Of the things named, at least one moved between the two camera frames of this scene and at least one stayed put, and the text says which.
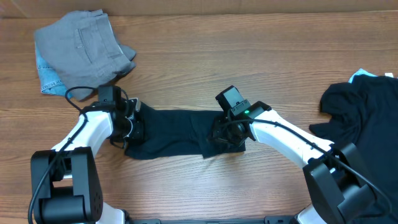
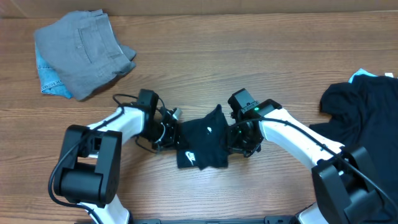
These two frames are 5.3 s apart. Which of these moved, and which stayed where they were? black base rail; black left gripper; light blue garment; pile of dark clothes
Moved: black left gripper
Stayed: pile of dark clothes; light blue garment; black base rail
